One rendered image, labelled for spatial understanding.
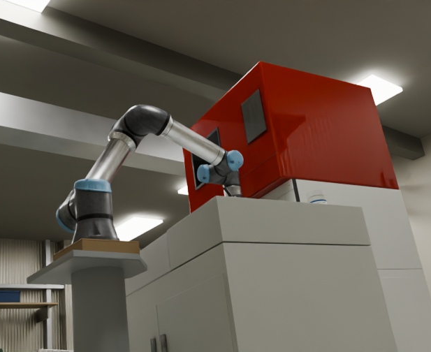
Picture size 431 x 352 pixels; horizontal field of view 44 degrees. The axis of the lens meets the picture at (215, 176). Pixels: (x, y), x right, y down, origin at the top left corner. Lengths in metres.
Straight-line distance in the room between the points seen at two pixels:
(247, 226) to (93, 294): 0.50
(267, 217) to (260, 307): 0.29
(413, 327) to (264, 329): 1.10
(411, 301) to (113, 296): 1.46
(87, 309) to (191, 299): 0.34
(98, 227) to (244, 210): 0.45
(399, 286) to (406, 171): 6.15
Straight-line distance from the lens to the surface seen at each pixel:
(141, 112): 2.01
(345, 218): 1.96
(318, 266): 1.80
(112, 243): 1.65
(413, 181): 8.58
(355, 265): 1.92
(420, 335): 2.61
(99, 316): 1.62
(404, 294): 2.60
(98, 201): 1.73
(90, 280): 1.64
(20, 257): 10.57
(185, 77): 5.27
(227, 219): 1.64
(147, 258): 2.07
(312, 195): 2.05
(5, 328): 10.22
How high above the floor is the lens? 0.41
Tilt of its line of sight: 22 degrees up
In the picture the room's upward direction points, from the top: 8 degrees counter-clockwise
